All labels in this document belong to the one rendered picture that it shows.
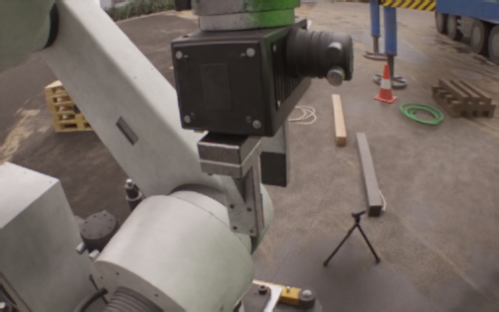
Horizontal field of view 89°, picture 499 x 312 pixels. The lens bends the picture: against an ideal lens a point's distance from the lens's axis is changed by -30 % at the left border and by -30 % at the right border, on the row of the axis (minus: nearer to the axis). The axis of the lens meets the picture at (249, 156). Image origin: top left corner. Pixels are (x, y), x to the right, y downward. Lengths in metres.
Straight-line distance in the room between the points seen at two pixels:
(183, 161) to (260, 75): 0.45
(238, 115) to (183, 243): 0.30
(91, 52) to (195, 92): 0.50
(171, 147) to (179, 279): 0.34
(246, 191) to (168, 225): 0.21
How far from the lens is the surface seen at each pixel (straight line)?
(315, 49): 0.45
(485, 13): 5.74
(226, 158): 0.44
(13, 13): 0.83
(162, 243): 0.64
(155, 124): 0.81
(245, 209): 0.53
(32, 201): 1.11
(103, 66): 0.87
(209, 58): 0.42
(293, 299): 1.48
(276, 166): 0.66
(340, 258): 2.17
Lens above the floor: 1.57
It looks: 29 degrees down
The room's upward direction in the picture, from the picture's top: 5 degrees counter-clockwise
